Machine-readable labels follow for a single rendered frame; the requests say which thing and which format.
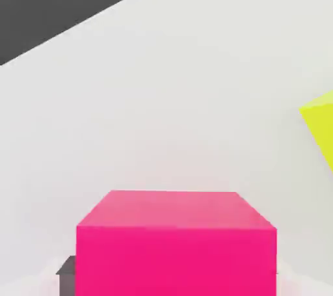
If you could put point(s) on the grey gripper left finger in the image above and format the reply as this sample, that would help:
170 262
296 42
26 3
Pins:
67 279

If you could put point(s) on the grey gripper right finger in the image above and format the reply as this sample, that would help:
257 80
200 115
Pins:
283 284

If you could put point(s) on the small pink cube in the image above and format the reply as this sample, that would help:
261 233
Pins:
176 254

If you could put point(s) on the large yellow box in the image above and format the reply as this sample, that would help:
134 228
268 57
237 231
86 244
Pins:
321 125

